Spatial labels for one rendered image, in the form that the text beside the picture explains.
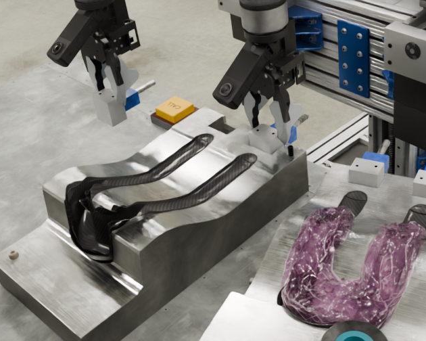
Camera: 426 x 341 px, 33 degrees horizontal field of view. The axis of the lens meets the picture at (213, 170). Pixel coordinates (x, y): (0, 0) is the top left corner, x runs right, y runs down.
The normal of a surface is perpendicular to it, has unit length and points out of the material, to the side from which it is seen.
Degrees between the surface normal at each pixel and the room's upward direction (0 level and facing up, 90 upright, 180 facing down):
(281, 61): 0
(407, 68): 90
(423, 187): 90
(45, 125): 0
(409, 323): 9
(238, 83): 33
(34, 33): 1
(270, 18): 90
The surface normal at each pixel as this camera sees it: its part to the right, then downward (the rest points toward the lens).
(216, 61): -0.14, -0.79
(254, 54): -0.48, -0.40
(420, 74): -0.75, 0.47
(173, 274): 0.69, 0.35
